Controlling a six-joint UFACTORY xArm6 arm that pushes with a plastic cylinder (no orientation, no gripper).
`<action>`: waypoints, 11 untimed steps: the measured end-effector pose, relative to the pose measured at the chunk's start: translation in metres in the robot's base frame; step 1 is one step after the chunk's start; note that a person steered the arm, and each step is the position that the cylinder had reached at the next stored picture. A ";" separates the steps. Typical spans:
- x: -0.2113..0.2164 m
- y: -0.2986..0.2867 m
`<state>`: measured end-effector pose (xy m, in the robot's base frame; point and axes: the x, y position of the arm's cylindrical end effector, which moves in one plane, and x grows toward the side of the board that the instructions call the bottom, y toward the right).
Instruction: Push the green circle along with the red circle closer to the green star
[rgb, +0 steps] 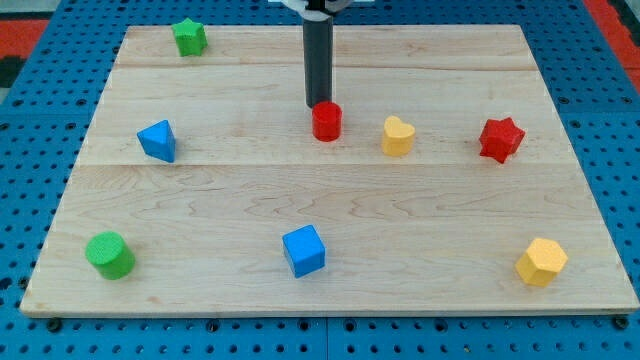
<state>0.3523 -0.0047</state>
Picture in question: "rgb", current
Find red cylinder block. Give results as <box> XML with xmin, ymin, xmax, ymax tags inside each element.
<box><xmin>312</xmin><ymin>101</ymin><xmax>343</xmax><ymax>142</ymax></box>

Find red star block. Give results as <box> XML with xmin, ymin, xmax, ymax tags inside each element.
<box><xmin>479</xmin><ymin>117</ymin><xmax>526</xmax><ymax>164</ymax></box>

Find green star block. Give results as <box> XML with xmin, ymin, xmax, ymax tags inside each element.
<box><xmin>171</xmin><ymin>18</ymin><xmax>208</xmax><ymax>57</ymax></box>

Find blue cube block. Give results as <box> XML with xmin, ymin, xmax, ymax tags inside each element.
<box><xmin>282</xmin><ymin>225</ymin><xmax>326</xmax><ymax>278</ymax></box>

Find yellow heart block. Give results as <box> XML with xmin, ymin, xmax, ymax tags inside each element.
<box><xmin>381</xmin><ymin>116</ymin><xmax>416</xmax><ymax>157</ymax></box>

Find light wooden board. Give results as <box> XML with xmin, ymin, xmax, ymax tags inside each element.
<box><xmin>20</xmin><ymin>25</ymin><xmax>639</xmax><ymax>318</ymax></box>

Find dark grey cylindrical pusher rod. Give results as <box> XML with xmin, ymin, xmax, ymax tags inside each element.
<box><xmin>302</xmin><ymin>10</ymin><xmax>333</xmax><ymax>108</ymax></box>

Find blue triangle block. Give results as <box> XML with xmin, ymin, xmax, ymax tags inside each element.
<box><xmin>137</xmin><ymin>120</ymin><xmax>176</xmax><ymax>163</ymax></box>

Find green cylinder block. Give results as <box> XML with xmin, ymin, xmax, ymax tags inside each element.
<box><xmin>85</xmin><ymin>231</ymin><xmax>136</xmax><ymax>280</ymax></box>

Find yellow hexagon block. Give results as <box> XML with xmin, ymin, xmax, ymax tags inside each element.
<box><xmin>515</xmin><ymin>238</ymin><xmax>569</xmax><ymax>287</ymax></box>

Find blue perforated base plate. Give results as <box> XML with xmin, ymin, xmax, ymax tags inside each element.
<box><xmin>1</xmin><ymin>1</ymin><xmax>639</xmax><ymax>359</ymax></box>

